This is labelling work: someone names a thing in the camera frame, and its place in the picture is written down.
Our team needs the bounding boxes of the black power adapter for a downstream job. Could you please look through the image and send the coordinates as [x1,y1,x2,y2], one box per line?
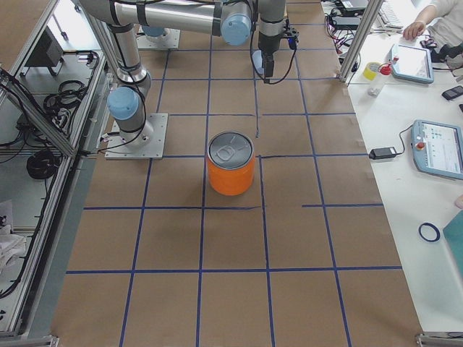
[368,147,398,160]

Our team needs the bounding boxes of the blue tape ring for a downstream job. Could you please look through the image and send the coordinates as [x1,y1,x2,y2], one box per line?
[418,223,441,242]

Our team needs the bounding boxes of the teach pendant tablet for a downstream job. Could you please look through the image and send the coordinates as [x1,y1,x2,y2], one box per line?
[411,120,462,180]
[389,44,434,84]

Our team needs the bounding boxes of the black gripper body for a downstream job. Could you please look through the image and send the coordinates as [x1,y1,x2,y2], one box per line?
[258,15,282,56]

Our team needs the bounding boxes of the orange can with silver lid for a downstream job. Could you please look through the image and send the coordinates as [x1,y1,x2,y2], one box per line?
[207,131,255,196]

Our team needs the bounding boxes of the near teach pendant tablet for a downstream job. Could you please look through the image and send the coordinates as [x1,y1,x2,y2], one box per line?
[411,120,462,180]

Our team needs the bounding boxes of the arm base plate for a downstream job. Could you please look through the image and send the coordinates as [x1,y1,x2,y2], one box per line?
[137,28,181,51]
[105,113,169,160]

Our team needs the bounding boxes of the teal board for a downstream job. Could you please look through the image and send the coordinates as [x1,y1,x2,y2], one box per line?
[443,210,463,273]

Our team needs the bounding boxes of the person's hand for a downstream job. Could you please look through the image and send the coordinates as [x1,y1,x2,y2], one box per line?
[402,20,426,40]

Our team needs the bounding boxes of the light blue cup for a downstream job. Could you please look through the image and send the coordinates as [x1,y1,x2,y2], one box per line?
[252,50,264,76]

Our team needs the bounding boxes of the far teach pendant tablet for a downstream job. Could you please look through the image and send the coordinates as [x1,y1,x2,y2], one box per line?
[389,44,434,84]

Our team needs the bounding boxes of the coiled black cables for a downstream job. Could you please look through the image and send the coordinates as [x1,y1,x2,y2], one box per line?
[26,150,61,181]

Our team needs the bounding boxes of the white crumpled cloth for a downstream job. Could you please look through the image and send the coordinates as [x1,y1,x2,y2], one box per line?
[0,200,26,268]

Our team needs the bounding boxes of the aluminium frame post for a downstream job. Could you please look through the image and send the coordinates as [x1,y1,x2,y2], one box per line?
[339,0,383,82]

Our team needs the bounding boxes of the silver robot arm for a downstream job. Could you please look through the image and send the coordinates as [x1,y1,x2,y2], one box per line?
[140,26,171,42]
[80,1,286,85]

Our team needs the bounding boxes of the yellow tape roll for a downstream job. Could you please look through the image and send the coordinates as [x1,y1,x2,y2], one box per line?
[362,61,381,81]

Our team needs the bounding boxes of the clear bottle red cap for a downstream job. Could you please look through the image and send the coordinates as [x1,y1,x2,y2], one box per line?
[368,62,392,97]

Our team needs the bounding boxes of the black phone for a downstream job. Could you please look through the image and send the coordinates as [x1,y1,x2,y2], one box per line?
[441,85,463,100]

